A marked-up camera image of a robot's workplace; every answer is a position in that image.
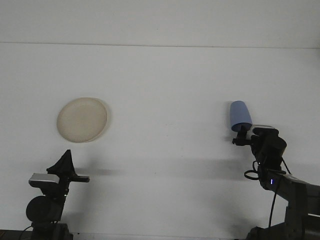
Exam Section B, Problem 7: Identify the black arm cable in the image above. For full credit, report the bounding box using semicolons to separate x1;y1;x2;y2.
243;154;293;228
20;225;35;238

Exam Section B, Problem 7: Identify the dark base platform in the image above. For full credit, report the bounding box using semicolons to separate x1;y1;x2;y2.
0;228;35;240

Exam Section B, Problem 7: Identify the pale blue cup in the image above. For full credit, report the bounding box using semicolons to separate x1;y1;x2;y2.
229;100;253;133

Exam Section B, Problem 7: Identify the pale round plate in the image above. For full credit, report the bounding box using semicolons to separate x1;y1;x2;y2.
56;97;110;144

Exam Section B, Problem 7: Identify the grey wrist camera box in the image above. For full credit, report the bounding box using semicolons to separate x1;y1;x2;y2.
246;124;279;139
28;172;61;187

